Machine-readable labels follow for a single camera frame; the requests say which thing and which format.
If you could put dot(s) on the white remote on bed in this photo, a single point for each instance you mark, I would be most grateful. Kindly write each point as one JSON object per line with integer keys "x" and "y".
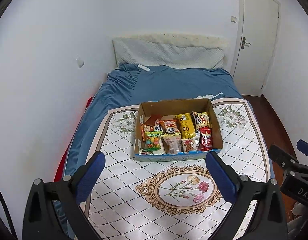
{"x": 143, "y": 67}

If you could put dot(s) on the cookie picture snack bag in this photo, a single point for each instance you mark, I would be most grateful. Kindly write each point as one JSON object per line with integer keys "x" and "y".
{"x": 190, "y": 145}

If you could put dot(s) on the floral patterned tablecloth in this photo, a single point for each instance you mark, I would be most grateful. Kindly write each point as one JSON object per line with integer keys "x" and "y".
{"x": 172, "y": 199}

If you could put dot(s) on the blue bed sheet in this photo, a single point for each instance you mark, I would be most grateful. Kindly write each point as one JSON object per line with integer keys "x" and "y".
{"x": 125, "y": 86}

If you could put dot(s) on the white crumpled plastic bag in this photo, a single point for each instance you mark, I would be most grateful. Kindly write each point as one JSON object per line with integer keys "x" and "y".
{"x": 210, "y": 96}

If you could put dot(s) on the metal door handle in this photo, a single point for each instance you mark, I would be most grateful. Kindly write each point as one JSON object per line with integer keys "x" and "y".
{"x": 244, "y": 43}

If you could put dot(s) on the white door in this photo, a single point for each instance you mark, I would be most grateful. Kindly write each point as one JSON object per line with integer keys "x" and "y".
{"x": 258, "y": 22}

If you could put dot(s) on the white quilted headboard pillow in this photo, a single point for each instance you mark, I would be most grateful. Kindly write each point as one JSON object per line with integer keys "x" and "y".
{"x": 174, "y": 50}

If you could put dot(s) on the colourful candy ball bag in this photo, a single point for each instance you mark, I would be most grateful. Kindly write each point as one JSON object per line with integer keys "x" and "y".
{"x": 152, "y": 141}

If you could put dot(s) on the pale green snack packet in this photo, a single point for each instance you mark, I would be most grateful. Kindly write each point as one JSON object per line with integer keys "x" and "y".
{"x": 173, "y": 143}

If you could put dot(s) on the brown jelly cup snack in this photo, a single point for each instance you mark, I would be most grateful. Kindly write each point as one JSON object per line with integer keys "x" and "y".
{"x": 153, "y": 119}

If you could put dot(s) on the orange crispy snack bag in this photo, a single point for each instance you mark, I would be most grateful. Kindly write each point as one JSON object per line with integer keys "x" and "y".
{"x": 145, "y": 128}

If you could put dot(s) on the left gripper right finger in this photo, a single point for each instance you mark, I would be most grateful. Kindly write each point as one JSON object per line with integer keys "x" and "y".
{"x": 268, "y": 220}

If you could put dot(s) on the white wall socket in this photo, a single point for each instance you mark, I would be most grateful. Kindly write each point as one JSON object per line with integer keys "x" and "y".
{"x": 80, "y": 62}

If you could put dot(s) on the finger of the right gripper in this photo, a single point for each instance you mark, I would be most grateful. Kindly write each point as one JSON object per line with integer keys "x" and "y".
{"x": 302, "y": 146}
{"x": 288, "y": 163}

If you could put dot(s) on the yellow panda snack bag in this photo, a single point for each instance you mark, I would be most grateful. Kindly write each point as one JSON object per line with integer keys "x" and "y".
{"x": 201, "y": 120}

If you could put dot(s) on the cardboard milk box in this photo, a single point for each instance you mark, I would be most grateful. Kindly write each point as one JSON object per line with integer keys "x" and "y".
{"x": 169, "y": 109}

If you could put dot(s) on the yellow chocolate snack bag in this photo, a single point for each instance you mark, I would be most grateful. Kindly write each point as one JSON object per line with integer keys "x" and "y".
{"x": 186, "y": 125}

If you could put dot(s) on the panda cookie snack bag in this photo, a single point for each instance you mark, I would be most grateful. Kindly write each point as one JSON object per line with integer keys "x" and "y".
{"x": 169, "y": 126}

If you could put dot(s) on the white wall switch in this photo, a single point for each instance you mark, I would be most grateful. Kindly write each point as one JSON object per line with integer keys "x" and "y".
{"x": 233, "y": 19}

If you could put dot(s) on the red small snack packet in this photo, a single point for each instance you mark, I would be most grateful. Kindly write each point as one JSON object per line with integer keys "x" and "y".
{"x": 205, "y": 141}

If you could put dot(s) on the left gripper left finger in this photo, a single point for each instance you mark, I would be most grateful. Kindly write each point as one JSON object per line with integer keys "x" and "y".
{"x": 40, "y": 218}

